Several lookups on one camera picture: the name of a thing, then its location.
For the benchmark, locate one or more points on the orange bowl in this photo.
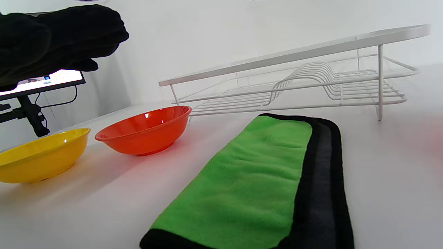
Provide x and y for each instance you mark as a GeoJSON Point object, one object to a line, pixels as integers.
{"type": "Point", "coordinates": [145, 135]}

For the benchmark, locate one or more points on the yellow bowl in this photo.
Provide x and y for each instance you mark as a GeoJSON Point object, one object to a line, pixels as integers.
{"type": "Point", "coordinates": [38, 159]}

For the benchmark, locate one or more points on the person's right hand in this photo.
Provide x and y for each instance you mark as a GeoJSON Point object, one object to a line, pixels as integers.
{"type": "Point", "coordinates": [52, 38]}

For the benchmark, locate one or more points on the computer monitor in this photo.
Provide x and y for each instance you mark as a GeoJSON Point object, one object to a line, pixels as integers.
{"type": "Point", "coordinates": [52, 81]}

